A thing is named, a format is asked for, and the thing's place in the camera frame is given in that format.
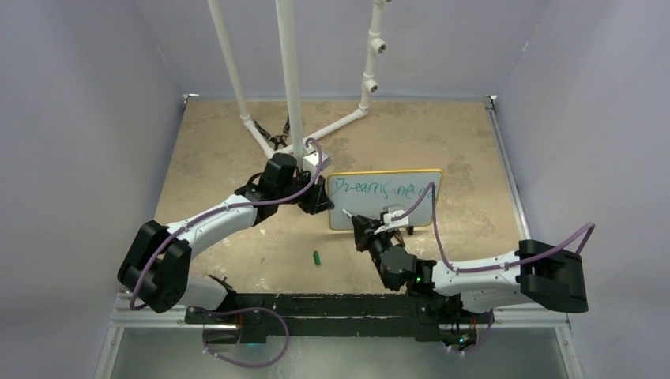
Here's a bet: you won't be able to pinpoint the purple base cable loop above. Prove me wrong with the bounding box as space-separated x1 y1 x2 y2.
201 307 291 369

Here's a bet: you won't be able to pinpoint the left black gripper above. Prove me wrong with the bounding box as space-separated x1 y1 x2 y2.
277 169 333 215

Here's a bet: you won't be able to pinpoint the green marker cap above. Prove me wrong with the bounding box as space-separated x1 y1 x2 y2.
313 250 322 266

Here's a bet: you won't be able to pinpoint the aluminium extrusion frame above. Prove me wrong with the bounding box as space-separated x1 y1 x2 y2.
95 295 583 378

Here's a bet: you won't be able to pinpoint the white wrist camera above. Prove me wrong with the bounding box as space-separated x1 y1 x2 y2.
303 150 332 177
374 205 410 235

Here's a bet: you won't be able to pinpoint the yellow framed whiteboard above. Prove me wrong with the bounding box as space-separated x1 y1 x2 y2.
326 168 444 231

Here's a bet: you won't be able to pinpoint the white PVC pipe frame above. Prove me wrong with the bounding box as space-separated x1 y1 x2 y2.
207 0 388 161

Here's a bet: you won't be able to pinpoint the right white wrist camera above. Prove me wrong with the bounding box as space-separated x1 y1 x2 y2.
374 205 410 235

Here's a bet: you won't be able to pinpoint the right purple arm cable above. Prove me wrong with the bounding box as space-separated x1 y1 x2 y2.
397 181 597 275

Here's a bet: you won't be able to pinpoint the black handled pliers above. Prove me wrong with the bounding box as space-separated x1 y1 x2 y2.
254 117 291 151

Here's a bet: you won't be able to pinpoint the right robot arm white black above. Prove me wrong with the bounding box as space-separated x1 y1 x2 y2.
350 215 595 321

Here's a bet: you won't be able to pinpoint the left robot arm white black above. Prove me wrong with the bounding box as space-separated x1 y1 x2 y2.
117 152 334 323

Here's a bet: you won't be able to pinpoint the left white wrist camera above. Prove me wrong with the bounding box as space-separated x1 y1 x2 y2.
303 150 332 177

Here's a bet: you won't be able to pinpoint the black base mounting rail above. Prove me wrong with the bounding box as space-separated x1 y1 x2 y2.
185 293 495 348

